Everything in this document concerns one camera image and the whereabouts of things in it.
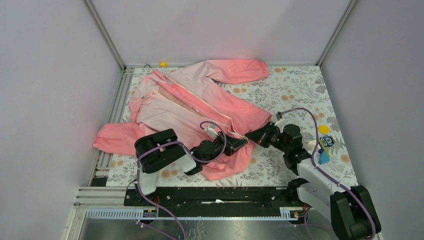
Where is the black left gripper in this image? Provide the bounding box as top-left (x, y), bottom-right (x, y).
top-left (202, 131), bottom-right (248, 166)

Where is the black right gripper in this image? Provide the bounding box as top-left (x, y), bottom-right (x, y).
top-left (244, 122), bottom-right (289, 154)

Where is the pink zip-up jacket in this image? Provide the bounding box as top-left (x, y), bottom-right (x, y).
top-left (92, 58), bottom-right (273, 182)

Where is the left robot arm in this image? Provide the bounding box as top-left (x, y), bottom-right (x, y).
top-left (134, 129), bottom-right (248, 206)

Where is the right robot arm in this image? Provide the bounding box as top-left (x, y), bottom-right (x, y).
top-left (245, 122), bottom-right (382, 240)

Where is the floral patterned table mat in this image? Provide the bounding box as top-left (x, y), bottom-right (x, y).
top-left (105, 65), bottom-right (359, 188)

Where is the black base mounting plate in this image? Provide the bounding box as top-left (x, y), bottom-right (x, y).
top-left (123, 186), bottom-right (308, 219)

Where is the yellow round disc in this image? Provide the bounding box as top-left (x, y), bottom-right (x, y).
top-left (318, 125), bottom-right (331, 135)

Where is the cartoon sticker toy block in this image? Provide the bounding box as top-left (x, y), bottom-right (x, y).
top-left (317, 135), bottom-right (336, 165)

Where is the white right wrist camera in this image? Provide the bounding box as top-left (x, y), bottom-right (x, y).
top-left (275, 111), bottom-right (287, 129)

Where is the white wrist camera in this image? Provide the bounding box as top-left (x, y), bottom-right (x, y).
top-left (205, 126), bottom-right (218, 139)
top-left (275, 111), bottom-right (287, 129)

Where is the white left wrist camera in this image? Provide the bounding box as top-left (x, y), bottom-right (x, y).
top-left (205, 126), bottom-right (218, 139)

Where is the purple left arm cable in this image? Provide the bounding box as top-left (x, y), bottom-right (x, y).
top-left (135, 120), bottom-right (228, 240)

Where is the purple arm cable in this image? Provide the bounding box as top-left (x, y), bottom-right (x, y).
top-left (135, 120), bottom-right (228, 240)
top-left (278, 107), bottom-right (377, 240)

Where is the grey slotted cable duct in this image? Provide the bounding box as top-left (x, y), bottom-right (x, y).
top-left (86, 207), bottom-right (301, 221)

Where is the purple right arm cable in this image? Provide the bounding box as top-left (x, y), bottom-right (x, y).
top-left (278, 107), bottom-right (377, 240)

